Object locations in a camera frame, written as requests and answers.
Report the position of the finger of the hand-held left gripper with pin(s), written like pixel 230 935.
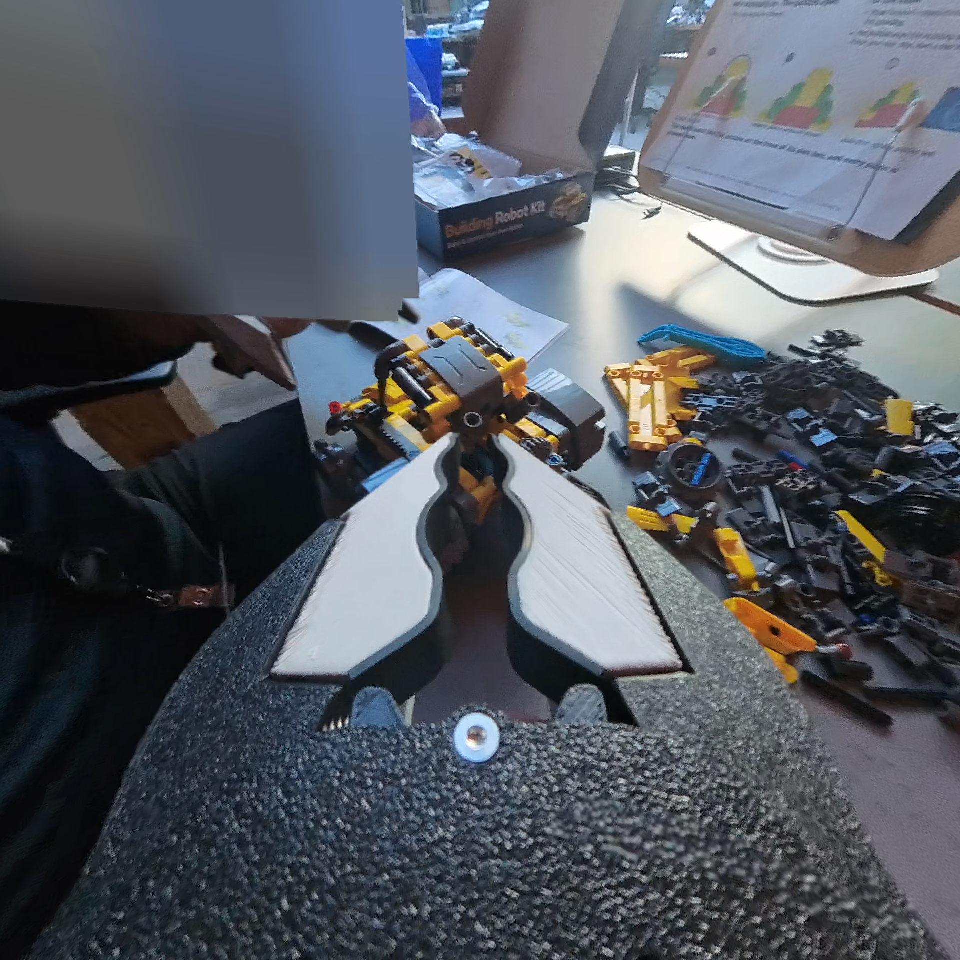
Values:
pixel 255 352

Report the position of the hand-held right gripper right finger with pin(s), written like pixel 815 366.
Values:
pixel 592 585

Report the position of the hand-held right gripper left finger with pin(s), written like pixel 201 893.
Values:
pixel 360 592

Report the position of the yellow black toy brick vehicle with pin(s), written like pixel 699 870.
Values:
pixel 450 367

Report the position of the yellow toy wedge panel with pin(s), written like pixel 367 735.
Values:
pixel 733 555

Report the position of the black toy wheel rim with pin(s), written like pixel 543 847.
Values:
pixel 686 465

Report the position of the paper instruction booklet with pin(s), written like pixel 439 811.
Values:
pixel 480 307

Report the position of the pile of black toy bricks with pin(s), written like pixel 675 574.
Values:
pixel 825 480

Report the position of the clear plastic bag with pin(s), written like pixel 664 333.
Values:
pixel 450 176

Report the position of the teal brick separator tool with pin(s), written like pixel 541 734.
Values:
pixel 720 345

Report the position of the toy kit cardboard box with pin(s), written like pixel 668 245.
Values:
pixel 495 225

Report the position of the blue plastic bag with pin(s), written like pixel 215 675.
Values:
pixel 420 75

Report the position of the monitor showing building instructions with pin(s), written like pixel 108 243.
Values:
pixel 787 150

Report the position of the yellow toy frame piece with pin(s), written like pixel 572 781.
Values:
pixel 652 405

